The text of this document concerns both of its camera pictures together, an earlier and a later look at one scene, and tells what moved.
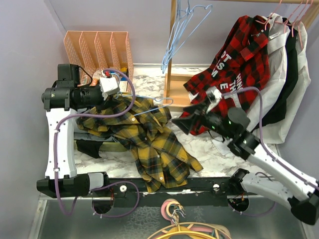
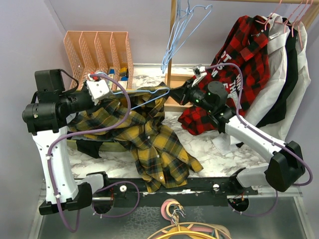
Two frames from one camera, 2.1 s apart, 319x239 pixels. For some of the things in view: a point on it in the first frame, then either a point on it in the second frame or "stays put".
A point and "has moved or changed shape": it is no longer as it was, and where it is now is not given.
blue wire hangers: (188, 21) stays put
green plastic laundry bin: (108, 146) stays put
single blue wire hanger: (123, 95) to (146, 91)
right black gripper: (186, 124) to (181, 95)
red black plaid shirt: (241, 68) stays put
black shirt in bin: (89, 148) stays put
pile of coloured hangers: (171, 210) stays put
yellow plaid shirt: (162, 160) has moved or changed shape
